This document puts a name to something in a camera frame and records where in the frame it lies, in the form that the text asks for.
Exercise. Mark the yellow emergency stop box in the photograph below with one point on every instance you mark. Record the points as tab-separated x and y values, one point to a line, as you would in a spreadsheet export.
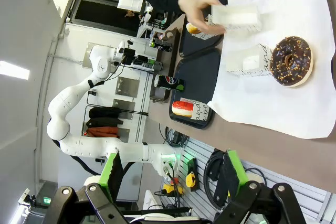
172	188

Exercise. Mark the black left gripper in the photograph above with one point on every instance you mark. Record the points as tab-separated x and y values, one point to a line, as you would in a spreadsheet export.
141	61

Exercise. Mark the yellow tape measure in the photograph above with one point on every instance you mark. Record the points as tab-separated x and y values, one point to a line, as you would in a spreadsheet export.
192	180

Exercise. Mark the brown plastic tray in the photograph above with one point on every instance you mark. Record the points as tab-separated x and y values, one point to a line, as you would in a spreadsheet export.
170	58

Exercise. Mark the black plastic tray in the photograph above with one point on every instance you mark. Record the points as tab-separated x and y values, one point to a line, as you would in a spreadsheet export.
189	45
202	77

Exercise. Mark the black hanging jacket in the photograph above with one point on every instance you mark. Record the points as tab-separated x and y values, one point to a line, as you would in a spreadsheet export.
105	112

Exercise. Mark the person left hand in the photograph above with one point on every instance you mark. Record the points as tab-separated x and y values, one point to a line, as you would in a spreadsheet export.
194	9

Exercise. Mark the yellow glazed donut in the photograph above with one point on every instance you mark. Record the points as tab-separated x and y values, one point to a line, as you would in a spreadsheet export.
192	28

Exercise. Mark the large white paper sheet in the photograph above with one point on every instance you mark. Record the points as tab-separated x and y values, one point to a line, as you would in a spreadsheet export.
288	108

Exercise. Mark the white printed paper donut box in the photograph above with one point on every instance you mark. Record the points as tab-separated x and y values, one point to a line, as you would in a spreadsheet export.
208	36
202	113
236	18
249	61

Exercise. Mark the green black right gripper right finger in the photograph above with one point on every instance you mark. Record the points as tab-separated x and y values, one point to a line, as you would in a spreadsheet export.
231	179

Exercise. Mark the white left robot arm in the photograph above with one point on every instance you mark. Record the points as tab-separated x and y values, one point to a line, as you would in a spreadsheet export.
78	145

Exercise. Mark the chocolate donut orange sprinkles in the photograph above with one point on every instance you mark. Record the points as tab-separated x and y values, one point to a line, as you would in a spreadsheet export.
299	61

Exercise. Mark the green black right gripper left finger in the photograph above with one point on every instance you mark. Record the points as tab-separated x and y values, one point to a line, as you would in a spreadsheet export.
110	182

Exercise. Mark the red glazed donut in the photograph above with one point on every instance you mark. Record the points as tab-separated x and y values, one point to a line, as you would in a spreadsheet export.
182	108

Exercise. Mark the orange hanging jacket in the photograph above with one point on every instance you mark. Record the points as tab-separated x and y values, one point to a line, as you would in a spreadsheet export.
102	132

